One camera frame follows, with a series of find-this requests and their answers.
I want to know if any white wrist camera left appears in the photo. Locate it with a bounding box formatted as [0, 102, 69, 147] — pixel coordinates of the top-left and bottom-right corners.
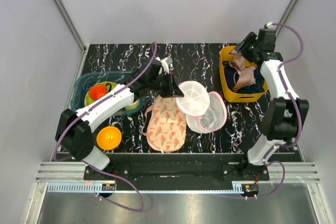
[155, 57, 173, 74]

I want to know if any green dotted plate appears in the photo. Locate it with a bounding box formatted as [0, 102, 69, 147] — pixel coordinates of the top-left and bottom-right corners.
[84, 81, 117, 106]

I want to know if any navy blue bra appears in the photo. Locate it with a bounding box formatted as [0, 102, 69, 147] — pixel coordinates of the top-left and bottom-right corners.
[222, 61, 239, 91]

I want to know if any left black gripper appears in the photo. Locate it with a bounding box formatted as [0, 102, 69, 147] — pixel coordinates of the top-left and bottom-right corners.
[148, 71, 184, 99]

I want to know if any white mesh laundry bag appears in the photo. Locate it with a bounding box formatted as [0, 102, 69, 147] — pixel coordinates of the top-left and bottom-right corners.
[176, 81, 227, 134]

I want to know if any yellow plastic basket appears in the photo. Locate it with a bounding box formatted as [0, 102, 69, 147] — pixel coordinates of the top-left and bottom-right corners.
[219, 46, 268, 103]

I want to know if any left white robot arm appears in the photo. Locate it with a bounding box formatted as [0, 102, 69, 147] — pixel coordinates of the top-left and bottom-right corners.
[55, 57, 184, 180]

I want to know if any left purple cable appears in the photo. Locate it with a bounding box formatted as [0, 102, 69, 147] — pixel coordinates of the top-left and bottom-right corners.
[52, 41, 158, 212]

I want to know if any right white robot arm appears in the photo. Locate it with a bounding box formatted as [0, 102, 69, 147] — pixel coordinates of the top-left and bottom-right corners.
[235, 22, 309, 180]

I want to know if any pink satin bra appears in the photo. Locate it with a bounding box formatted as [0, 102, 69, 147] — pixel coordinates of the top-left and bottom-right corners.
[228, 50, 256, 92]

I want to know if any orange plastic cup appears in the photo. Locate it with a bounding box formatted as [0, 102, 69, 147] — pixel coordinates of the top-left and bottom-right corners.
[89, 84, 107, 100]

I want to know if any teal transparent plastic bin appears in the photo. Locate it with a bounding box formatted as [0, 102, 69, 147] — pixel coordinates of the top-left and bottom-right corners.
[70, 71, 146, 116]

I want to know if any aluminium frame rail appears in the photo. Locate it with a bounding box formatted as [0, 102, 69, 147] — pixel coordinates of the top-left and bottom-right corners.
[39, 0, 89, 54]

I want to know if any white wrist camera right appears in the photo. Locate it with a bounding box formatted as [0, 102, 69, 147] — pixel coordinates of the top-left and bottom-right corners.
[264, 22, 277, 29]

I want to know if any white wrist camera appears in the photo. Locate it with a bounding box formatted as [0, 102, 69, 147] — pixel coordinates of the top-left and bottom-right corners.
[264, 22, 277, 29]
[155, 57, 173, 74]

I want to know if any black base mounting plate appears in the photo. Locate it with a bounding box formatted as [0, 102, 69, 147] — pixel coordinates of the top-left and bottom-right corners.
[83, 152, 270, 192]

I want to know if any orange plastic bowl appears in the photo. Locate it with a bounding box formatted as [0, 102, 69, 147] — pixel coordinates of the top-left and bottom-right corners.
[97, 126, 122, 151]

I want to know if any dark blue lace bra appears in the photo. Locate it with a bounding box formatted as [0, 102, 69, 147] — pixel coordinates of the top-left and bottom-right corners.
[236, 69, 265, 94]

